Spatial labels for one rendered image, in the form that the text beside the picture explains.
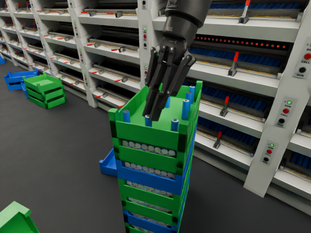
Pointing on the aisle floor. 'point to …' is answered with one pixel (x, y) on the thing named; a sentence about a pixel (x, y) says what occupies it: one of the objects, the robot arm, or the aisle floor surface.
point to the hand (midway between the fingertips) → (154, 106)
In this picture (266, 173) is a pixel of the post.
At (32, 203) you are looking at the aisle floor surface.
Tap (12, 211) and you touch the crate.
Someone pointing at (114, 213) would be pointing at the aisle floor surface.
